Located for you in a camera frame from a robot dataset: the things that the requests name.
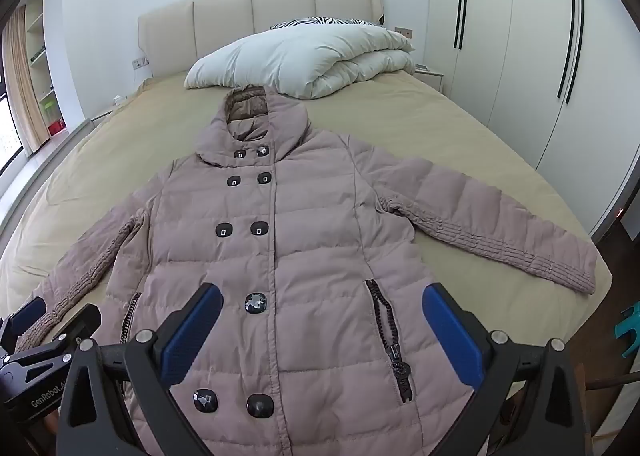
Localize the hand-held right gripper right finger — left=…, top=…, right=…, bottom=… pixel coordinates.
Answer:
left=422, top=282, right=587, bottom=456

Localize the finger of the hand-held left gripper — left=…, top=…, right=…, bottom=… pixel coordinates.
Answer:
left=0, top=297, right=48, bottom=351
left=50, top=303, right=102, bottom=344

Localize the beige padded headboard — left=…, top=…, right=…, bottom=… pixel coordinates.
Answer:
left=137, top=0, right=387, bottom=83

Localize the mauve hooded puffer coat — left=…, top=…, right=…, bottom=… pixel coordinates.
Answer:
left=15, top=86, right=598, bottom=456

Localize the window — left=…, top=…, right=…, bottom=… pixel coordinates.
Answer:
left=0, top=80, right=24, bottom=173

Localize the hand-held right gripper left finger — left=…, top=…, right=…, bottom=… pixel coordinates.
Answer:
left=56, top=283, right=223, bottom=456

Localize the zebra striped pillow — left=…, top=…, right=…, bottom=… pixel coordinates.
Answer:
left=270, top=16, right=386, bottom=31

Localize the beige curtain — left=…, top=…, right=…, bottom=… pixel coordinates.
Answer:
left=4, top=5, right=45, bottom=155

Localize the white open bookshelf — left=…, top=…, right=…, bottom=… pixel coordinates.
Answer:
left=24, top=0, right=69, bottom=153

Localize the white wardrobe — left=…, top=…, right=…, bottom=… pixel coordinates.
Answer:
left=429, top=0, right=640, bottom=239

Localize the teal plastic stool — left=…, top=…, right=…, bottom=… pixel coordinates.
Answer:
left=613, top=302, right=640, bottom=356

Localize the white pillow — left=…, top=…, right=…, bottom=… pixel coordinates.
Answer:
left=183, top=26, right=417, bottom=100

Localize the bed with beige sheet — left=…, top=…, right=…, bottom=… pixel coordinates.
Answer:
left=0, top=70, right=615, bottom=456

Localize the white bedside table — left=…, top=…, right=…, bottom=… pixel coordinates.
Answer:
left=413, top=63, right=445, bottom=94

